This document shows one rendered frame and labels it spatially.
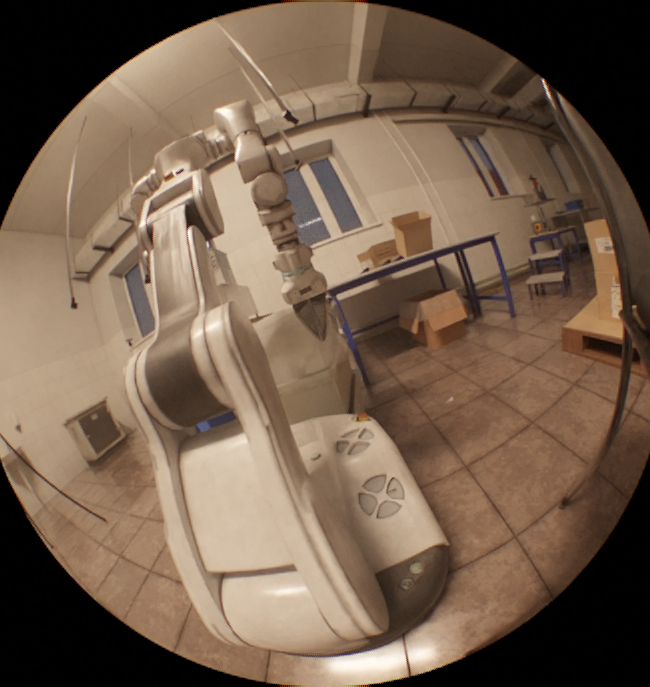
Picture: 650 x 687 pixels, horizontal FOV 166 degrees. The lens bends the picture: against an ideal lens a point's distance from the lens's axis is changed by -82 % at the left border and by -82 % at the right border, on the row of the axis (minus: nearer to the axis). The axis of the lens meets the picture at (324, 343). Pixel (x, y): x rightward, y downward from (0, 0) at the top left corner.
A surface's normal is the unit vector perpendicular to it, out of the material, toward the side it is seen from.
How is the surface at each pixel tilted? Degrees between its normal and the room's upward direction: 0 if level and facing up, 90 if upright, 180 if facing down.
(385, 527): 38
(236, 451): 44
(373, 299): 90
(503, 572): 0
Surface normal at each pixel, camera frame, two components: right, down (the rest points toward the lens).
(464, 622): -0.38, -0.91
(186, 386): 0.15, 0.13
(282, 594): -0.22, -0.88
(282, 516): -0.15, -0.51
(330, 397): -0.11, 0.34
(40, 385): 0.93, -0.36
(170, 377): 0.05, -0.07
